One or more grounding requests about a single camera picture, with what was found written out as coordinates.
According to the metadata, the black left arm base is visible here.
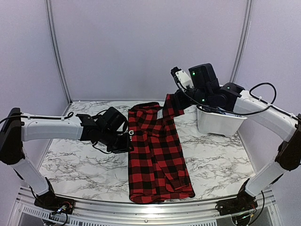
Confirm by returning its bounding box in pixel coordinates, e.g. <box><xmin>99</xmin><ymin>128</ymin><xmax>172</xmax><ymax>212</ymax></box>
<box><xmin>34</xmin><ymin>181</ymin><xmax>75</xmax><ymax>214</ymax></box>

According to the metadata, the white plastic laundry bin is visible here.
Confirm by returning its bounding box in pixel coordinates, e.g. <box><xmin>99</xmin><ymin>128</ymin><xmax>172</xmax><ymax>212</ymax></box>
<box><xmin>197</xmin><ymin>105</ymin><xmax>247</xmax><ymax>137</ymax></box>

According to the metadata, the aluminium corner post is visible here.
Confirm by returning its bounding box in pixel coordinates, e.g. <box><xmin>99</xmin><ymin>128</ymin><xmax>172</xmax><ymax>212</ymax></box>
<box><xmin>45</xmin><ymin>0</ymin><xmax>72</xmax><ymax>105</ymax></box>
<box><xmin>230</xmin><ymin>0</ymin><xmax>253</xmax><ymax>82</ymax></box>

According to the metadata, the right aluminium corner post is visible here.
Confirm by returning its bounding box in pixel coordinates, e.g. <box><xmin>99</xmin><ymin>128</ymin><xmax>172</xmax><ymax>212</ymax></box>
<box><xmin>230</xmin><ymin>0</ymin><xmax>253</xmax><ymax>82</ymax></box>

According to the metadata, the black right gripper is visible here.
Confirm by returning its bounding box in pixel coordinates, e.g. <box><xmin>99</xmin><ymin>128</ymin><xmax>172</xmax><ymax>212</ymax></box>
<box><xmin>174</xmin><ymin>87</ymin><xmax>212</xmax><ymax>110</ymax></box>

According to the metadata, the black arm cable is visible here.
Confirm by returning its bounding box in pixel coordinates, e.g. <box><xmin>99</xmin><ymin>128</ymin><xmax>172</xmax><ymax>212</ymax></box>
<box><xmin>0</xmin><ymin>109</ymin><xmax>106</xmax><ymax>153</ymax></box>
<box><xmin>174</xmin><ymin>75</ymin><xmax>299</xmax><ymax>118</ymax></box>

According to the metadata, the aluminium front frame rail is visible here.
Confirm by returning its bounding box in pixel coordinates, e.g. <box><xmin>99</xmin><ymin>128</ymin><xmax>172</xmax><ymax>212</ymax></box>
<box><xmin>8</xmin><ymin>187</ymin><xmax>283</xmax><ymax>226</ymax></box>

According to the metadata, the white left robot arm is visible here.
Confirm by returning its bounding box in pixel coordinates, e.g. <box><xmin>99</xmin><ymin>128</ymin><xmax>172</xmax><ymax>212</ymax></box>
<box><xmin>0</xmin><ymin>107</ymin><xmax>133</xmax><ymax>210</ymax></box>

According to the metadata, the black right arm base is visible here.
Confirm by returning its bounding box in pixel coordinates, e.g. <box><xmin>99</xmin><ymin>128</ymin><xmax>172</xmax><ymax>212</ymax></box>
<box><xmin>215</xmin><ymin>185</ymin><xmax>258</xmax><ymax>216</ymax></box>

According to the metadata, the red black plaid shirt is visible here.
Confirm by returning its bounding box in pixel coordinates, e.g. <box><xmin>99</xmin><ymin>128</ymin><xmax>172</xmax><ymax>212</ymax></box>
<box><xmin>128</xmin><ymin>94</ymin><xmax>195</xmax><ymax>204</ymax></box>

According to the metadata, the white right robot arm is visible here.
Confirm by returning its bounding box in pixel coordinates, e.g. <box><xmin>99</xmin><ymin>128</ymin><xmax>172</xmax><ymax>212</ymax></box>
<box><xmin>171</xmin><ymin>63</ymin><xmax>301</xmax><ymax>211</ymax></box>

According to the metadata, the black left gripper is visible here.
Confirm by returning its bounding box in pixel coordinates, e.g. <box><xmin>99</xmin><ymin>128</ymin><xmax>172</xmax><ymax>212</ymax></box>
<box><xmin>100</xmin><ymin>128</ymin><xmax>134</xmax><ymax>154</ymax></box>

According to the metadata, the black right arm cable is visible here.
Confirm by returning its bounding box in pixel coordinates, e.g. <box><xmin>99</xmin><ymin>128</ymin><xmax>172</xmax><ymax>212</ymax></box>
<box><xmin>174</xmin><ymin>75</ymin><xmax>299</xmax><ymax>118</ymax></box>

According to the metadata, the left aluminium corner post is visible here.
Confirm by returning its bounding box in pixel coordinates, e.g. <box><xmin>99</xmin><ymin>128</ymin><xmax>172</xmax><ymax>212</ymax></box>
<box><xmin>45</xmin><ymin>0</ymin><xmax>72</xmax><ymax>105</ymax></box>

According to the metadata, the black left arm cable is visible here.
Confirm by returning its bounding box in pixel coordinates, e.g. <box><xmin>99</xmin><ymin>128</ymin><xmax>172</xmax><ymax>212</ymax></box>
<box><xmin>0</xmin><ymin>109</ymin><xmax>106</xmax><ymax>153</ymax></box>

